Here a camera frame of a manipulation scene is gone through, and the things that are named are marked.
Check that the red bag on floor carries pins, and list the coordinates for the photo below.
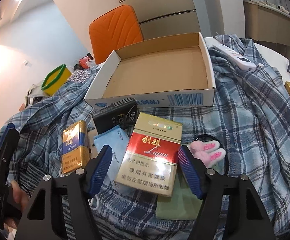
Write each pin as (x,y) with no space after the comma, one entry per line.
(85,62)

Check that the person's left hand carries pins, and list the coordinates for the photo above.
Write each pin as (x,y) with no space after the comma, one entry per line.
(21,198)

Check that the green felt pouch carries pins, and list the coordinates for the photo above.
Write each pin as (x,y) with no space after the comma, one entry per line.
(182,205)

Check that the orange blue cigarette pack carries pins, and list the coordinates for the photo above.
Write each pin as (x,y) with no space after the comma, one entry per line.
(75,147)

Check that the bathroom vanity cabinet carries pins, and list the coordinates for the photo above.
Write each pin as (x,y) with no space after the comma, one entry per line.
(265,24)

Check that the white hair dryer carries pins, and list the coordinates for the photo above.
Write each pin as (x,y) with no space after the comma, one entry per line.
(281,8)

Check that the rhinestone sheet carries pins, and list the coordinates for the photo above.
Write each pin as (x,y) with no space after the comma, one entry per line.
(80,76)

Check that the red gold cigarette pack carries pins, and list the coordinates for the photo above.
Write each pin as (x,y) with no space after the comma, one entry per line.
(150,160)

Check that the light blue tissue pack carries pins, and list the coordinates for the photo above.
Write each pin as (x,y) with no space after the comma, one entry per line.
(118,140)

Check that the orange chair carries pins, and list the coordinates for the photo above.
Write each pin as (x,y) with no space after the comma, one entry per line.
(114,30)

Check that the blue plaid shirt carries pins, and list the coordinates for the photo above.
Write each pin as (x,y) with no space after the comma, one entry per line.
(250,116)

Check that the white remote control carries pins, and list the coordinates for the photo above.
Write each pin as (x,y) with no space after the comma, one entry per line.
(237,60)

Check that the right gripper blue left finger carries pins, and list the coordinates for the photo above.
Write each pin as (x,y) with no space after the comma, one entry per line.
(97,170)

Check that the yellow bin with green rim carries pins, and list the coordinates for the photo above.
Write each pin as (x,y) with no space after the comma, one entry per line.
(55,79)

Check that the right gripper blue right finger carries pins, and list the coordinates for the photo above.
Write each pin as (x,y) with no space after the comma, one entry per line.
(193,171)

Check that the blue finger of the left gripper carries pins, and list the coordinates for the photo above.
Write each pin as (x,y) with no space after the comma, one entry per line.
(8,134)

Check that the open cardboard tray box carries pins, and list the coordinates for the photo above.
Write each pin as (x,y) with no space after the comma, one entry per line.
(169,71)

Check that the black Face tissue pack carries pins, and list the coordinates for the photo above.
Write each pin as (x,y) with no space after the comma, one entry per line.
(122,113)

